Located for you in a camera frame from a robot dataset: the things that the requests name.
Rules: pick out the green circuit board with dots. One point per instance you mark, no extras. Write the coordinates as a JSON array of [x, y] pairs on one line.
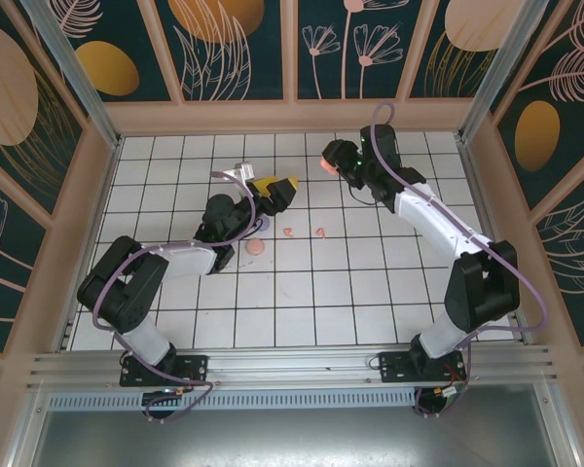
[[450, 391]]

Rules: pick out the aluminium corner post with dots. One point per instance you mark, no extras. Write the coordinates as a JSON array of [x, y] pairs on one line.
[[73, 63], [506, 63]]

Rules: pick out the pale pink earbud charging case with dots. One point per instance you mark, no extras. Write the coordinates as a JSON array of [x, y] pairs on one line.
[[254, 247]]

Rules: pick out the purple earbud charging case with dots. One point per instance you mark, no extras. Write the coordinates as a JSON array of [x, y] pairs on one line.
[[264, 225]]

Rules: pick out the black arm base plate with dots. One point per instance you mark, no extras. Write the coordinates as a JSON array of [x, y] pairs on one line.
[[394, 367], [194, 370]]

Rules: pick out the coral pink earbud charging case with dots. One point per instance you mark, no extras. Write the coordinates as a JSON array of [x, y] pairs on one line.
[[327, 165]]

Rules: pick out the grey metal sheet panel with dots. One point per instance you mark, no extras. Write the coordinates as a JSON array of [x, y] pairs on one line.
[[292, 438]]

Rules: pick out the aluminium side rail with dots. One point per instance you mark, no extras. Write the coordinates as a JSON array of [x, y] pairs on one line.
[[480, 204], [100, 209]]

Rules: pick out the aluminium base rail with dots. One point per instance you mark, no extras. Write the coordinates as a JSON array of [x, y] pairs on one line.
[[292, 365]]

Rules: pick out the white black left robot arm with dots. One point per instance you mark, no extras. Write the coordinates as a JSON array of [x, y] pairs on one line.
[[185, 260]]

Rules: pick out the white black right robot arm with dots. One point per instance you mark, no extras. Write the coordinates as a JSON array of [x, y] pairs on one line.
[[438, 219]]

